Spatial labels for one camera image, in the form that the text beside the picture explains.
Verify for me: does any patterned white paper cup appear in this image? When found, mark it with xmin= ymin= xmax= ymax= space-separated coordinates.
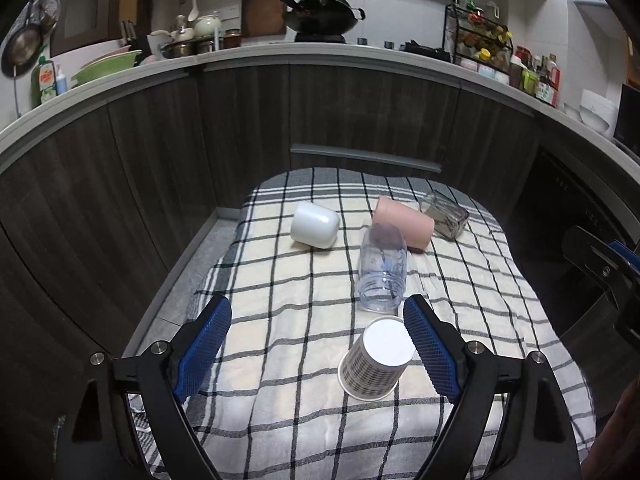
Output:
xmin=337 ymin=315 xmax=416 ymax=402

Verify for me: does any grey square glass cup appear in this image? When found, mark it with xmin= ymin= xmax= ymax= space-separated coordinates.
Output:
xmin=420 ymin=191 xmax=470 ymax=240

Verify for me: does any pink plastic cup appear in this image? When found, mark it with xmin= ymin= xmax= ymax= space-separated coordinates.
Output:
xmin=372 ymin=195 xmax=435 ymax=252

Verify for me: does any clear plastic bottle cup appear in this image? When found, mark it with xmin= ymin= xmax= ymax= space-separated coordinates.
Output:
xmin=357 ymin=222 xmax=408 ymax=314

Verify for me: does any person's hand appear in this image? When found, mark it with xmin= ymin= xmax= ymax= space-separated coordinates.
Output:
xmin=580 ymin=384 xmax=637 ymax=479

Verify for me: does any red label sauce bottle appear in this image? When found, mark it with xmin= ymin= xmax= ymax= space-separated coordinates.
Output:
xmin=536 ymin=53 xmax=561 ymax=107

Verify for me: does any black white checkered tablecloth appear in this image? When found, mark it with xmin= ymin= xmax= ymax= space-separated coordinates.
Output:
xmin=158 ymin=168 xmax=596 ymax=479

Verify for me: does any green dish soap bottle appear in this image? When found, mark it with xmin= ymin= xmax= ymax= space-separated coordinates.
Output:
xmin=30 ymin=55 xmax=58 ymax=107

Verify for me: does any black wok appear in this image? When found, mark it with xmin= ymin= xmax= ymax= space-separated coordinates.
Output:
xmin=280 ymin=0 xmax=367 ymax=36

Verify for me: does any green plastic basin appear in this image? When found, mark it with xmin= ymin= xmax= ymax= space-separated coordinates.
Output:
xmin=72 ymin=50 xmax=142 ymax=87

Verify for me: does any hanging steel frying pan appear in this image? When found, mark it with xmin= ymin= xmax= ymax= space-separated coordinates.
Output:
xmin=1 ymin=14 xmax=43 ymax=78

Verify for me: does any wooden cutting board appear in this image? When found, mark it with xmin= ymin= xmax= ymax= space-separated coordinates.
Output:
xmin=241 ymin=0 xmax=286 ymax=39

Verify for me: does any white ceramic teapot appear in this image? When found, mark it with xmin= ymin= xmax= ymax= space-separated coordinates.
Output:
xmin=193 ymin=11 xmax=221 ymax=38

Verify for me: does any grey drawer handle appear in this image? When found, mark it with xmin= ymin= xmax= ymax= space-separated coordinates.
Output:
xmin=290 ymin=143 xmax=442 ymax=174

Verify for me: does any black wire spice rack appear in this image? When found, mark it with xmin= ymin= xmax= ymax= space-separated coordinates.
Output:
xmin=442 ymin=2 xmax=513 ymax=72

